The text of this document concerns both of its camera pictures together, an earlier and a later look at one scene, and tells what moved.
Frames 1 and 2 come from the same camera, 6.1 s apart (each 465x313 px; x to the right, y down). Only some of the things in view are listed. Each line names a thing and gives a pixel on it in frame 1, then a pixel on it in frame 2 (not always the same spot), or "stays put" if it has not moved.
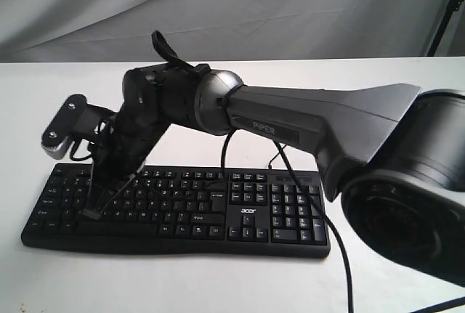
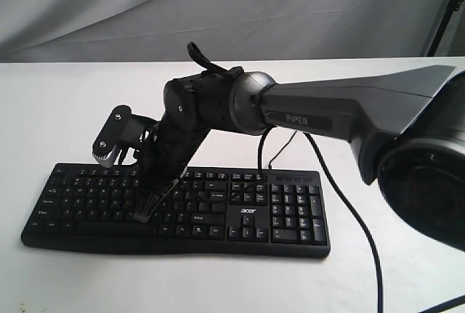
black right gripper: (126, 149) → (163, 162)
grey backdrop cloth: (108, 13) stays put
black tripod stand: (453, 5) stays put
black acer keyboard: (231, 213) stays put
